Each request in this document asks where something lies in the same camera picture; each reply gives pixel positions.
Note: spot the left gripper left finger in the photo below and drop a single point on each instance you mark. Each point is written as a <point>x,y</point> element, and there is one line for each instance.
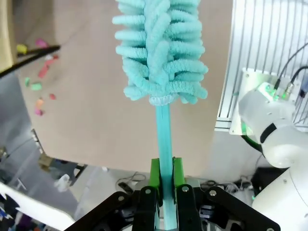
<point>154,173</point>

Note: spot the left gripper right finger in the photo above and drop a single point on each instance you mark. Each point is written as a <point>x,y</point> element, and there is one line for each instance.
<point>179,173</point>

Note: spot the teal chenille duster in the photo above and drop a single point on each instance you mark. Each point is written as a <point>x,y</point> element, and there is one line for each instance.
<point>163,48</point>

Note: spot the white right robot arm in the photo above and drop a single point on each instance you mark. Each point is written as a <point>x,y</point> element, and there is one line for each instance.
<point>276,134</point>

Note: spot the pink paper scrap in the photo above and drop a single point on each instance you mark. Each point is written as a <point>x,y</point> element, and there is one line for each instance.
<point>38,111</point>

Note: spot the salmon paper scrap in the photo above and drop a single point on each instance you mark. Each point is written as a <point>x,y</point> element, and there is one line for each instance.
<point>39,103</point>

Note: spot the teal paper scrap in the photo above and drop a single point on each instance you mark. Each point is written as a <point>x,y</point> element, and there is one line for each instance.
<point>36,86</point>

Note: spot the long red paper scrap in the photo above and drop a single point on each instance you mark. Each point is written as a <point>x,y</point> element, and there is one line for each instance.
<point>44,69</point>

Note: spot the slotted aluminium mounting plate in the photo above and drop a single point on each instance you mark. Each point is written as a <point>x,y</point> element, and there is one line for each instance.
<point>252,36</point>

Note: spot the white paper scrap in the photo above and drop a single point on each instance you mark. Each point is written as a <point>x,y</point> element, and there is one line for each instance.
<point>48,57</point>

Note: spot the green paper scrap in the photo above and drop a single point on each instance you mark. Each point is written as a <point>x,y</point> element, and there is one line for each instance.
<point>27,81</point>

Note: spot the magenta paper scrap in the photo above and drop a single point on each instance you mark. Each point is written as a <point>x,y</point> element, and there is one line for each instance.
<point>41,42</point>

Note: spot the yellow paper scrap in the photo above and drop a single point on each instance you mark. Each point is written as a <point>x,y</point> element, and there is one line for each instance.
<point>21,48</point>

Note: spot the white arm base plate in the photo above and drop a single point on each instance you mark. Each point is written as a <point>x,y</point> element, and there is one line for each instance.
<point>250,79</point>

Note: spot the wooden shelf black metal frame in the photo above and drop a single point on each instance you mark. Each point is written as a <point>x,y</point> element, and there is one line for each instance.
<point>48,48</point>

